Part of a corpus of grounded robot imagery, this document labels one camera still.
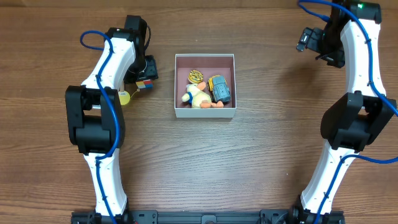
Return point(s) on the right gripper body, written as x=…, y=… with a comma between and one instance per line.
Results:
x=324, y=52

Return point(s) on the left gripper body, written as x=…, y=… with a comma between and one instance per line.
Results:
x=150, y=69

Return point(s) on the colourful two-by-two puzzle cube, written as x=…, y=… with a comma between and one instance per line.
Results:
x=145, y=84

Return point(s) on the round golden cookie toy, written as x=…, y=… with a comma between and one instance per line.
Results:
x=195, y=76

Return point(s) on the plush duck toy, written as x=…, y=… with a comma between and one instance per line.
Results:
x=197, y=98

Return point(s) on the yellow and grey toy truck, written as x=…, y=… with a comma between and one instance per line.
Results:
x=219, y=89

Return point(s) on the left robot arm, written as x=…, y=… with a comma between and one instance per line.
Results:
x=95, y=116

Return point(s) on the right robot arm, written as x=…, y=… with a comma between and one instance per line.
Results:
x=350, y=40

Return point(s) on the yellow wooden rattle drum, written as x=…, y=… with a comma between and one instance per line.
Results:
x=124, y=96

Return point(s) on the white box with maroon interior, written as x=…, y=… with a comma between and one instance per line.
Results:
x=208, y=65

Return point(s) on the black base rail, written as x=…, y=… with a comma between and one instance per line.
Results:
x=155, y=217

